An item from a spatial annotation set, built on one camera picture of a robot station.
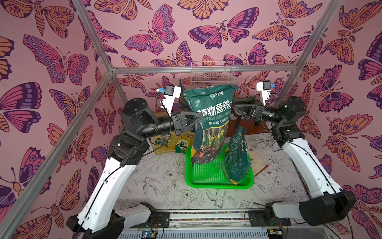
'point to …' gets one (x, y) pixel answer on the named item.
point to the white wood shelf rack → (170, 143)
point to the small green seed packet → (161, 141)
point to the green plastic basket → (211, 174)
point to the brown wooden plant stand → (237, 121)
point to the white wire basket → (207, 73)
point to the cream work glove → (257, 163)
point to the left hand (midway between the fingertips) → (203, 116)
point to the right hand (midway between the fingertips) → (232, 107)
